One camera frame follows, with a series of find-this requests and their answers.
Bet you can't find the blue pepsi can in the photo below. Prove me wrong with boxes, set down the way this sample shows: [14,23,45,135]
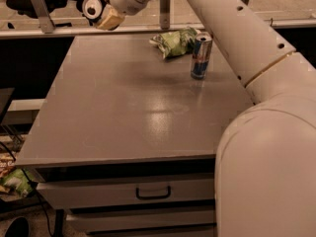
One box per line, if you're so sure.
[82,0,107,23]

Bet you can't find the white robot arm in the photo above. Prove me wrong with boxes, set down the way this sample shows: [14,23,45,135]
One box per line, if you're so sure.
[106,0,316,237]

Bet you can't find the red bull can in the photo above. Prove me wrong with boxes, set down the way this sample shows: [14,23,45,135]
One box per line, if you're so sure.
[191,32,212,80]

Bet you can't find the green chip bag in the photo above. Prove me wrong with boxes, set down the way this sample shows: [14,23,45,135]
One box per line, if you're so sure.
[149,27,199,59]

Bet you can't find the grey drawer cabinet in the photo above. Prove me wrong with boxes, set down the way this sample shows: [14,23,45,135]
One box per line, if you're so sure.
[18,34,252,237]

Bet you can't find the snack bags on floor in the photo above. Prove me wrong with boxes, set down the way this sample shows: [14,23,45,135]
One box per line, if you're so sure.
[0,154,33,198]

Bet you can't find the middle grey drawer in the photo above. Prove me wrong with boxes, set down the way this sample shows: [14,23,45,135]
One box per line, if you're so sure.
[66,206,216,233]

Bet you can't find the black round object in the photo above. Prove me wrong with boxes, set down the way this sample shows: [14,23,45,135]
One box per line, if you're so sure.
[4,217,30,237]

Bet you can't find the middle metal bracket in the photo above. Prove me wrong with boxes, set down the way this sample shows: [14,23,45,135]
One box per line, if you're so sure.
[159,0,171,30]

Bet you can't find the left metal bracket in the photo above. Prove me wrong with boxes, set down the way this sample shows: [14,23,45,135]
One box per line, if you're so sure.
[30,0,55,34]

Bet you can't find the aluminium rail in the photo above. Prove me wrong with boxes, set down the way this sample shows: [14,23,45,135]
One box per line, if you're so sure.
[0,18,316,40]

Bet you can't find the black cable on floor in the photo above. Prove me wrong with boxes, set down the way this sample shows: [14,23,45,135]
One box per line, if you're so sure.
[0,141,54,237]

